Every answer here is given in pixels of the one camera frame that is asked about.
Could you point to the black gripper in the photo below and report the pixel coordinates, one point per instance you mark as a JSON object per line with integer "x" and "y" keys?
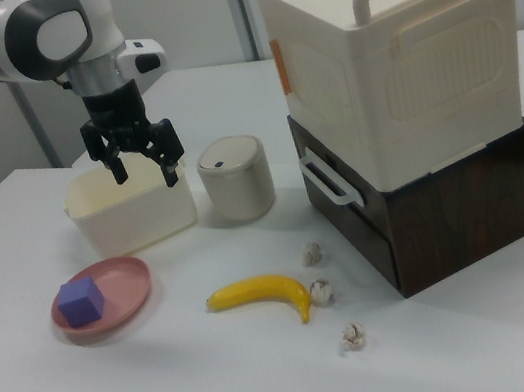
{"x": 114, "y": 107}

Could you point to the purple cube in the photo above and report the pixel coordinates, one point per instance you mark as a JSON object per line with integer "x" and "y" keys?
{"x": 80, "y": 304}

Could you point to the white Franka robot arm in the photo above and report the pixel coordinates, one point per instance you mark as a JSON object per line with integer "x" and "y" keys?
{"x": 11, "y": 42}

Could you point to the cream rectangular plastic bin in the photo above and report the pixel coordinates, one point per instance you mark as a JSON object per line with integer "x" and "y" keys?
{"x": 139, "y": 217}

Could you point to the beige small lidded trash can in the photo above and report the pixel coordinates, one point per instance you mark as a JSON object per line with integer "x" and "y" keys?
{"x": 237, "y": 185}

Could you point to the pink round plate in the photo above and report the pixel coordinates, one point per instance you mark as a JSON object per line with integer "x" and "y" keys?
{"x": 125, "y": 286}

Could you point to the orange tape strip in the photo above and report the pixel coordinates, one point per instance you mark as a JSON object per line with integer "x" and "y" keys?
{"x": 281, "y": 68}

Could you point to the yellow banana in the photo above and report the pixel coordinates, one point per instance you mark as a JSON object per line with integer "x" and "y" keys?
{"x": 258, "y": 290}

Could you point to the crumpled white paper ball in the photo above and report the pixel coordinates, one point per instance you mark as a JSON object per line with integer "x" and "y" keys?
{"x": 312, "y": 254}
{"x": 352, "y": 336}
{"x": 322, "y": 292}

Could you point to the dark wood drawer box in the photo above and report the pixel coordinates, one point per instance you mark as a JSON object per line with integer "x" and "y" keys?
{"x": 459, "y": 217}

